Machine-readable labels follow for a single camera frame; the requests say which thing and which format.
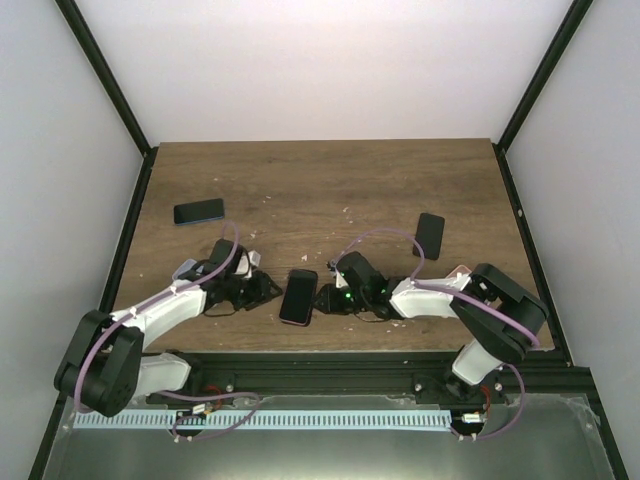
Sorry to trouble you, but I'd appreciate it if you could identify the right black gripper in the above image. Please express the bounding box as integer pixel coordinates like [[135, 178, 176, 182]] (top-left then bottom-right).
[[311, 283, 369, 316]]

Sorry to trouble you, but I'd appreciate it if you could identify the black phone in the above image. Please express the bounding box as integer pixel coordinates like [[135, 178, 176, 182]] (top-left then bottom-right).
[[279, 269, 318, 327], [173, 198, 225, 225]]

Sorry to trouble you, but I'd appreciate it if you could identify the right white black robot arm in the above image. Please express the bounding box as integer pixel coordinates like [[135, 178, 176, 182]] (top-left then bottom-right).
[[313, 263, 549, 403]]

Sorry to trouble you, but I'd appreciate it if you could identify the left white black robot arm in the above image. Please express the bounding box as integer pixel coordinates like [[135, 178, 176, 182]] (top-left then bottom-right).
[[54, 239, 283, 417]]

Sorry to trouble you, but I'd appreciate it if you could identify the lavender phone case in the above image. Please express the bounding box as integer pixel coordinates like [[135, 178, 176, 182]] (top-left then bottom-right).
[[171, 259, 197, 281]]

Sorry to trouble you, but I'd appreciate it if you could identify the black phone in blue case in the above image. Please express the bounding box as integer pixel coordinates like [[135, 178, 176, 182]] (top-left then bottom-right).
[[173, 198, 225, 225]]

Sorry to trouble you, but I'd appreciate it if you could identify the black phone case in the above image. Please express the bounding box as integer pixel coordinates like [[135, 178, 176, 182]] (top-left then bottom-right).
[[415, 212, 445, 260]]

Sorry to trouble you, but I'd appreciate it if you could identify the pink phone case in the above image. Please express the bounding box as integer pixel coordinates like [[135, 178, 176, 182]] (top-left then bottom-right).
[[447, 265, 472, 279]]

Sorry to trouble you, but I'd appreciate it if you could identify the metal sheet panel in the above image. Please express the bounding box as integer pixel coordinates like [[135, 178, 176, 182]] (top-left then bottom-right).
[[33, 394, 625, 479]]

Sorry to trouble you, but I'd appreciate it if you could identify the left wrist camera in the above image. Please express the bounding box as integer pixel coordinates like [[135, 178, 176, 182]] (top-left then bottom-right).
[[248, 250, 261, 268]]

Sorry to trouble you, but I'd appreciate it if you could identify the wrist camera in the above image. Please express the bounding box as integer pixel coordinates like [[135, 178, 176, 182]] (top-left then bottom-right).
[[248, 250, 261, 268], [329, 251, 383, 290]]

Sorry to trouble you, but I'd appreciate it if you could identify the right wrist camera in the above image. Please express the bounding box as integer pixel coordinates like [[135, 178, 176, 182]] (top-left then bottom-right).
[[329, 251, 383, 290]]

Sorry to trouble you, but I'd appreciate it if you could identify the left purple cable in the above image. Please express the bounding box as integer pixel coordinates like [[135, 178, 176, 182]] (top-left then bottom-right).
[[72, 222, 240, 412]]

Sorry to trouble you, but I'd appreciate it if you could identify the purple cable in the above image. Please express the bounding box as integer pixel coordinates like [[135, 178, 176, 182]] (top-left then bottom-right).
[[72, 222, 240, 412], [335, 227, 541, 349]]

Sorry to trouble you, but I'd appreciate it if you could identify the light blue slotted cable duct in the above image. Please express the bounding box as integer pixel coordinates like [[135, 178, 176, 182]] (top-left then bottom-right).
[[73, 409, 452, 432]]

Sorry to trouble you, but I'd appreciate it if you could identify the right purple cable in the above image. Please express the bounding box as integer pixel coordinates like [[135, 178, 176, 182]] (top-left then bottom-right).
[[335, 227, 541, 349]]

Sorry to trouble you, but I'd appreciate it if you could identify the black aluminium frame rail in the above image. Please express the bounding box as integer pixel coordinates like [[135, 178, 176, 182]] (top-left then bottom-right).
[[162, 351, 599, 407]]

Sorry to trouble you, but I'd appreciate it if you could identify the left black frame post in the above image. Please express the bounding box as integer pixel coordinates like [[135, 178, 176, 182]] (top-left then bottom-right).
[[53, 0, 152, 157]]

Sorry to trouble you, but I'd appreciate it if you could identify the black frame post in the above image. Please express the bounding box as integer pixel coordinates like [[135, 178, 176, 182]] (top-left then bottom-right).
[[497, 0, 596, 151], [53, 0, 152, 157]]

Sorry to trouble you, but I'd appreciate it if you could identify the right black frame post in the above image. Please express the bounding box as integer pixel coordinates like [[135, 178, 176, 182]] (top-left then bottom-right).
[[497, 0, 596, 151]]

